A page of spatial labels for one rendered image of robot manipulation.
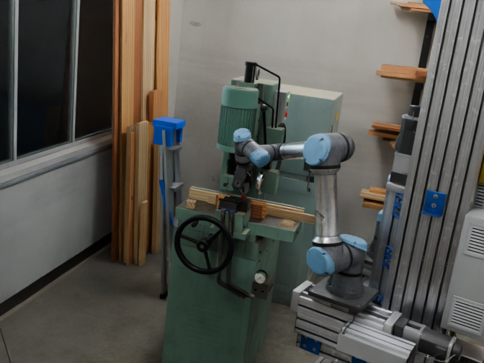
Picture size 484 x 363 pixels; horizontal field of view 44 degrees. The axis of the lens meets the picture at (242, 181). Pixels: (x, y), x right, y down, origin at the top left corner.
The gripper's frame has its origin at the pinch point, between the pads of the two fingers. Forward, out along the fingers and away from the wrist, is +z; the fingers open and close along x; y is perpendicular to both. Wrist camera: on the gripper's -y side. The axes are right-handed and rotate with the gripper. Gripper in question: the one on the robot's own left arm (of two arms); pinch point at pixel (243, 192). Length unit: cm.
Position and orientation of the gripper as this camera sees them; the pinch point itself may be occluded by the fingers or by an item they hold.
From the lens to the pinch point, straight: 282.5
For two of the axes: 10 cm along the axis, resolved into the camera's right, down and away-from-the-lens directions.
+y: 2.9, -6.8, 6.8
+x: -9.6, -1.8, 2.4
